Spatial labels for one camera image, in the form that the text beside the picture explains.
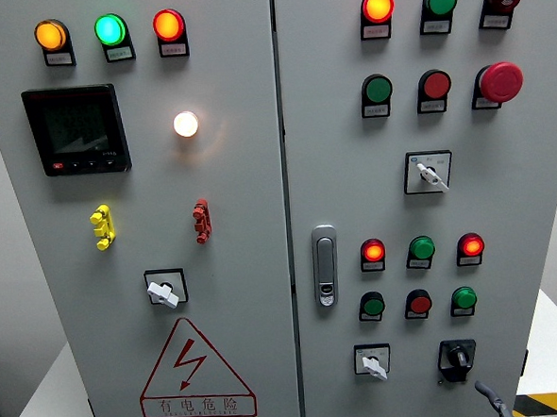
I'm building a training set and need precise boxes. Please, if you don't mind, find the black-handle turn switch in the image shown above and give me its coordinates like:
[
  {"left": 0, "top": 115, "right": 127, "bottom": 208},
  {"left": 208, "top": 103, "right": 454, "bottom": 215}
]
[{"left": 435, "top": 338, "right": 480, "bottom": 386}]

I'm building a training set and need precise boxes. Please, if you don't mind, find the pale grey cabinet door with display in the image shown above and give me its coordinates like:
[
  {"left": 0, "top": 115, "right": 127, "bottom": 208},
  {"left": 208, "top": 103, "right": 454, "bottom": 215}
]
[{"left": 0, "top": 0, "right": 303, "bottom": 417}]

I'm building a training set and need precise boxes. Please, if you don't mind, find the silver door lock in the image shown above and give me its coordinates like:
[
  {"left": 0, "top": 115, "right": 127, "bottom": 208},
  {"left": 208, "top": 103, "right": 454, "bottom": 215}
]
[{"left": 310, "top": 223, "right": 342, "bottom": 309}]

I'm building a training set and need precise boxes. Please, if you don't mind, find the small red round lamp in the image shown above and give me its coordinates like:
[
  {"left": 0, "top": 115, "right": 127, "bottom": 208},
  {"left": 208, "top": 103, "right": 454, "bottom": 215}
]
[
  {"left": 359, "top": 237, "right": 387, "bottom": 264},
  {"left": 456, "top": 231, "right": 486, "bottom": 258}
]

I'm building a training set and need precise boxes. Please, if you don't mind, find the white lamp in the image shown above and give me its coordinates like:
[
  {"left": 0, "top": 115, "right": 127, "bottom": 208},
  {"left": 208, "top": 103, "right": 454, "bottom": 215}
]
[{"left": 173, "top": 109, "right": 201, "bottom": 140}]

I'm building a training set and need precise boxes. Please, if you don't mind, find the small green push button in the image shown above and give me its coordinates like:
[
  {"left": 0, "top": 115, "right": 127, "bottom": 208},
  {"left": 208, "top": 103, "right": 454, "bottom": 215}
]
[{"left": 359, "top": 290, "right": 387, "bottom": 318}]

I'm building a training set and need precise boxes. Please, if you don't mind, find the small green round lamp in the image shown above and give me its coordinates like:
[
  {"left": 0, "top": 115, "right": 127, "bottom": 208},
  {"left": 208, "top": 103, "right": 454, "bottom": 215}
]
[
  {"left": 450, "top": 285, "right": 479, "bottom": 311},
  {"left": 407, "top": 235, "right": 437, "bottom": 261}
]

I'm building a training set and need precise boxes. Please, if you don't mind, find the large green push button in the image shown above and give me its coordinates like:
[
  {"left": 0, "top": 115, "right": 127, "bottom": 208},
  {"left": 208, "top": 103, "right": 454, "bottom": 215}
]
[{"left": 362, "top": 72, "right": 395, "bottom": 105}]

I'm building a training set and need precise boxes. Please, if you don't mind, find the small red push button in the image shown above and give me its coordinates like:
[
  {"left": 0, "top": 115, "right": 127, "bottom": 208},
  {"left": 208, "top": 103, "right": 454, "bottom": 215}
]
[{"left": 404, "top": 288, "right": 433, "bottom": 315}]

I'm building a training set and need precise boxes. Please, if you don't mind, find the red warning triangle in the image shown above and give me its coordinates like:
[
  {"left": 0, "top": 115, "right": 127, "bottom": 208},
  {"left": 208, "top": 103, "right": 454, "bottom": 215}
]
[{"left": 134, "top": 312, "right": 259, "bottom": 417}]

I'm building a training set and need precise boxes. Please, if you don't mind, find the large red push button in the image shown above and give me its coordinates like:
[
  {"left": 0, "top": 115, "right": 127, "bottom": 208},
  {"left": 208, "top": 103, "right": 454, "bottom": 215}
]
[{"left": 416, "top": 69, "right": 453, "bottom": 102}]

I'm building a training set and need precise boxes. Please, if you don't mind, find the large red round lamp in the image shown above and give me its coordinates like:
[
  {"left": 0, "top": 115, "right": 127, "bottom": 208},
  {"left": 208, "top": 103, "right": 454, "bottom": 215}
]
[
  {"left": 361, "top": 0, "right": 397, "bottom": 25},
  {"left": 152, "top": 8, "right": 188, "bottom": 43}
]

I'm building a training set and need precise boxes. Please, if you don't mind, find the black display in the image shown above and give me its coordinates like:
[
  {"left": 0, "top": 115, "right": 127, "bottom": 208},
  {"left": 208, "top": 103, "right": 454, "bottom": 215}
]
[{"left": 21, "top": 82, "right": 133, "bottom": 179}]

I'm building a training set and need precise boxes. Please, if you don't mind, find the pale grey cabinet door with lock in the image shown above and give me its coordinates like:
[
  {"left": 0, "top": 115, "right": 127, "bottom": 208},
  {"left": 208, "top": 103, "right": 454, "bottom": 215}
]
[{"left": 274, "top": 0, "right": 557, "bottom": 417}]

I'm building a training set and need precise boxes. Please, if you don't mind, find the large green round lamp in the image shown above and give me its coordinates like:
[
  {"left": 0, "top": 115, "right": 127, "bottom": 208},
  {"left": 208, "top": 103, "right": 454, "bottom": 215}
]
[
  {"left": 423, "top": 0, "right": 460, "bottom": 19},
  {"left": 93, "top": 11, "right": 130, "bottom": 47}
]

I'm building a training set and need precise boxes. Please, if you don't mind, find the large red stop button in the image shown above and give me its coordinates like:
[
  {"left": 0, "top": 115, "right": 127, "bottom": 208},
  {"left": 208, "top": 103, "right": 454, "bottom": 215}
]
[{"left": 477, "top": 60, "right": 527, "bottom": 106}]

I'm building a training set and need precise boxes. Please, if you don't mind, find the large yellow round lamp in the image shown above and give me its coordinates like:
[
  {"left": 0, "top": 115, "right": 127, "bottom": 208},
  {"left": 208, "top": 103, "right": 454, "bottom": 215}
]
[{"left": 33, "top": 17, "right": 70, "bottom": 53}]

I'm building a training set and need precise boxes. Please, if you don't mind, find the black and yellow striped tape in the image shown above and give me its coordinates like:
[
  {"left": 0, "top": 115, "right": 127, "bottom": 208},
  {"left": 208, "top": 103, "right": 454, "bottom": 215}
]
[{"left": 511, "top": 392, "right": 557, "bottom": 417}]

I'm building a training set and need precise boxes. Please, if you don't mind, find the small red handle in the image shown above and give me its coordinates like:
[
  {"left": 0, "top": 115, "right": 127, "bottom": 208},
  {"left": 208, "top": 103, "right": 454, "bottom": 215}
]
[{"left": 191, "top": 197, "right": 214, "bottom": 245}]

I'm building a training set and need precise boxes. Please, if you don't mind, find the white-handle turn switch, black plate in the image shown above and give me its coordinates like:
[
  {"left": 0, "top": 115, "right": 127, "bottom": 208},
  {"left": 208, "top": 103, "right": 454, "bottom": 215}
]
[{"left": 143, "top": 267, "right": 190, "bottom": 312}]

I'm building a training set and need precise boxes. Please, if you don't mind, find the large white-handle turn switch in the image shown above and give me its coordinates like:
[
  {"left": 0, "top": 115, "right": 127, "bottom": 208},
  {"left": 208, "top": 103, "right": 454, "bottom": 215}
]
[{"left": 401, "top": 149, "right": 455, "bottom": 196}]

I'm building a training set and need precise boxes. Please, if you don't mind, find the small yellow handle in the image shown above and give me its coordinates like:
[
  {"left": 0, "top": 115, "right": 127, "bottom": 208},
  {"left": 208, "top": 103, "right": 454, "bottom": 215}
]
[{"left": 88, "top": 204, "right": 118, "bottom": 252}]

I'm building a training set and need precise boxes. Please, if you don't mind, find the small white-handle turn switch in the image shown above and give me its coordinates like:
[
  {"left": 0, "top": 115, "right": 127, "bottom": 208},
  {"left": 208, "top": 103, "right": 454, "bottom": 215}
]
[{"left": 352, "top": 342, "right": 393, "bottom": 383}]

